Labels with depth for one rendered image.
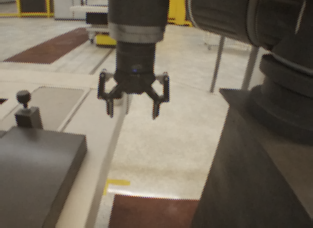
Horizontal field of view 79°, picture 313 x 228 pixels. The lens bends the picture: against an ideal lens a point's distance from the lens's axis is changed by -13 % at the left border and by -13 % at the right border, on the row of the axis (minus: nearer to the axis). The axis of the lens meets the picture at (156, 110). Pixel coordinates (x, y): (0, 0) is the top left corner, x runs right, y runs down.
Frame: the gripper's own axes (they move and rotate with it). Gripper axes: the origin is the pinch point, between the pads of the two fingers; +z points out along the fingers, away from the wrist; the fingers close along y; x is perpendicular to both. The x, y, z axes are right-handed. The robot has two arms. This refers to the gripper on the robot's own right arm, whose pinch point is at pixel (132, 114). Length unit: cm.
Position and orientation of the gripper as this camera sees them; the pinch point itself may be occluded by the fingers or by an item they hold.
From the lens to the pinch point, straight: 47.2
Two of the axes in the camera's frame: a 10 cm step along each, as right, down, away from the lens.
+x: -0.7, -5.0, 8.6
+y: 9.9, 0.4, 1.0
